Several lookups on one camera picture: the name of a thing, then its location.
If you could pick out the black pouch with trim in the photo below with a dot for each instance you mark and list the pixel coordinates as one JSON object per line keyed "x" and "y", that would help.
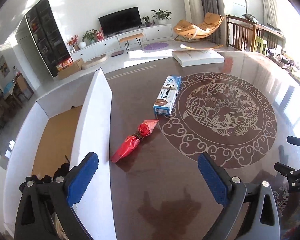
{"x": 37, "y": 180}

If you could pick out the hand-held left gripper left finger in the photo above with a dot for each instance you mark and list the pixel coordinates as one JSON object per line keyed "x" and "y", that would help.
{"x": 82, "y": 177}

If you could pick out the wall painting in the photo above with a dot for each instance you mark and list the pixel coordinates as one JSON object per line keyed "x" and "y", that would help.
{"x": 3, "y": 65}

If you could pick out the green plastic stool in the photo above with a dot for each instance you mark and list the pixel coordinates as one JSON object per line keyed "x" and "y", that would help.
{"x": 261, "y": 45}

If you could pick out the dark glass display cabinet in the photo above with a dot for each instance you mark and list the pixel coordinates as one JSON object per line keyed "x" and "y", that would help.
{"x": 47, "y": 35}

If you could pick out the tan stool with black legs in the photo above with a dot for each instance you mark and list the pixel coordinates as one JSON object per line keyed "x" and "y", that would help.
{"x": 131, "y": 37}

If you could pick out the blue and white carton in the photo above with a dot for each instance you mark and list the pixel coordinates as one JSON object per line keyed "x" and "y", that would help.
{"x": 167, "y": 97}

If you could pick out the red gift box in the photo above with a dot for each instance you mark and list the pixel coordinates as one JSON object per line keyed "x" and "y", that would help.
{"x": 99, "y": 35}

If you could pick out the dark bathroom scale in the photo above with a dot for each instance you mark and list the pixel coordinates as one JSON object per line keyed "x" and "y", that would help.
{"x": 118, "y": 53}

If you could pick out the light window curtain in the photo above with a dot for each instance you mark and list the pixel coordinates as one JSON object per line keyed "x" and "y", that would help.
{"x": 267, "y": 2}

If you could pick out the white television cabinet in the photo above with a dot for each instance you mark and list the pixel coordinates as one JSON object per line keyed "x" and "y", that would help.
{"x": 102, "y": 43}

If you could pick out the wooden bench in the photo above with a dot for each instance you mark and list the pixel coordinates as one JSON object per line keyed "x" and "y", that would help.
{"x": 240, "y": 33}

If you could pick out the brown cardboard box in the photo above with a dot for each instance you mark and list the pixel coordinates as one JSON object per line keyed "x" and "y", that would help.
{"x": 71, "y": 70}

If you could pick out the orange lounge chair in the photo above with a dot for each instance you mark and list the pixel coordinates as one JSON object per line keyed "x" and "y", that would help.
{"x": 205, "y": 26}

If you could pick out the red flower arrangement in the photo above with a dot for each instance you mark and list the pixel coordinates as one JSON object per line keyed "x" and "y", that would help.
{"x": 73, "y": 41}

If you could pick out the dining table with blue cloth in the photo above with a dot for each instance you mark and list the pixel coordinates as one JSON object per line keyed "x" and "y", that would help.
{"x": 8, "y": 90}

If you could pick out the grey curtain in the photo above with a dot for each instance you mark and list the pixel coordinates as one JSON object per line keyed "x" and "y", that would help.
{"x": 211, "y": 0}

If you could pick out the black television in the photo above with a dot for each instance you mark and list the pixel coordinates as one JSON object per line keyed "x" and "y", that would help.
{"x": 120, "y": 21}

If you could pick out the small potted plant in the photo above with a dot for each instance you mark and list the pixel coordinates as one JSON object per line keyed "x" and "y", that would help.
{"x": 146, "y": 21}

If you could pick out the bushy green potted plant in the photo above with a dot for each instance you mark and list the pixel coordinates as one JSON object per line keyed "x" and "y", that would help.
{"x": 89, "y": 35}

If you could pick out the large green potted plant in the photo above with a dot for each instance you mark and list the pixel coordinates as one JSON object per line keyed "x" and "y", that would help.
{"x": 162, "y": 15}

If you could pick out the grey folded cloth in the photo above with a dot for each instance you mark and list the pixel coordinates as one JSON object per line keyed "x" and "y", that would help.
{"x": 250, "y": 17}

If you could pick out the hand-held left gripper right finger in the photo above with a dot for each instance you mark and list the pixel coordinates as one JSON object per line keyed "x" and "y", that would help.
{"x": 212, "y": 177}

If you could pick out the red foil packet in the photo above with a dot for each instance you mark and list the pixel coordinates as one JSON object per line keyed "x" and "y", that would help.
{"x": 126, "y": 147}

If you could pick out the thick white book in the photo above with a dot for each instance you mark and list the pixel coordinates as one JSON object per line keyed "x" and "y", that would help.
{"x": 197, "y": 58}

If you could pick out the pile of small items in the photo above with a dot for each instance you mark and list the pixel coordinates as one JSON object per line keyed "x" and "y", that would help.
{"x": 292, "y": 67}

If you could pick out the beige floor cushion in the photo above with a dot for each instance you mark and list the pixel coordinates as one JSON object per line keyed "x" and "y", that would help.
{"x": 95, "y": 61}

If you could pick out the round white vase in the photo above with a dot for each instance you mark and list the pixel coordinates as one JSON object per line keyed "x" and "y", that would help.
{"x": 82, "y": 45}

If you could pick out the white cardboard storage box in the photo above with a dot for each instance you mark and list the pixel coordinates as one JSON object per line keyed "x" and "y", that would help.
{"x": 95, "y": 120}

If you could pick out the purple round mat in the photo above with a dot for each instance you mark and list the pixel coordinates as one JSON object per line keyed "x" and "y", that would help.
{"x": 155, "y": 46}

